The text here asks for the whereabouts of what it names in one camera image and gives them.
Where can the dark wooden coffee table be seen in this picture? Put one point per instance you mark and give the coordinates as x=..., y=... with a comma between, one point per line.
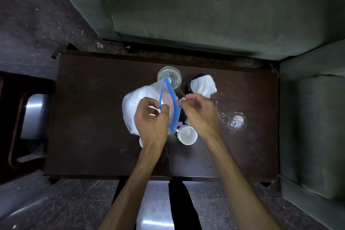
x=94, y=116

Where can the person's left forearm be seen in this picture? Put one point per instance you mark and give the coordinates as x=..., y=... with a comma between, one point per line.
x=132, y=189

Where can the person's left hand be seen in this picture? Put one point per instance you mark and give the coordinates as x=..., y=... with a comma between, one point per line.
x=152, y=127

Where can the white mug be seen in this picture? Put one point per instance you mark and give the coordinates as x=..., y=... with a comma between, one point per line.
x=187, y=135
x=141, y=143

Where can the small dark wooden side table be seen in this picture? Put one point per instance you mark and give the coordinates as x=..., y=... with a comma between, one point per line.
x=16, y=130

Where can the small purple yellow cap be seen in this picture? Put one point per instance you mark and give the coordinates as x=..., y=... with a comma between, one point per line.
x=179, y=123

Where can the person's black trousers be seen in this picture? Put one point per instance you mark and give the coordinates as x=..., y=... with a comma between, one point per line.
x=183, y=205

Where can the black mesh holder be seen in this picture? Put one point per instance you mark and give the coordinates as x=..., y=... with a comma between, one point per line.
x=190, y=87

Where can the green fabric armchair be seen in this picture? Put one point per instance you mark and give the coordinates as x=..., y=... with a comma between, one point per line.
x=202, y=8

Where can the clear drinking glass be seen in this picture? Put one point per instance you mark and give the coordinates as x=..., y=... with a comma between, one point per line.
x=173, y=74

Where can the clear zip bag blue seal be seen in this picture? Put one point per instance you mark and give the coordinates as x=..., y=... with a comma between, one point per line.
x=132, y=103

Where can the person's right hand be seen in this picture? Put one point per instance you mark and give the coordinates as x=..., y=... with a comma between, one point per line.
x=203, y=116

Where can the green fabric sofa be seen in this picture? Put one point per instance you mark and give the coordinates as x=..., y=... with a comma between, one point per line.
x=315, y=130

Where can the white tissue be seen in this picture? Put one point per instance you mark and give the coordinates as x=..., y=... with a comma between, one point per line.
x=204, y=85

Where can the person's right forearm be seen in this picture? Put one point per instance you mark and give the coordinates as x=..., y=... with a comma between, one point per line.
x=240, y=189

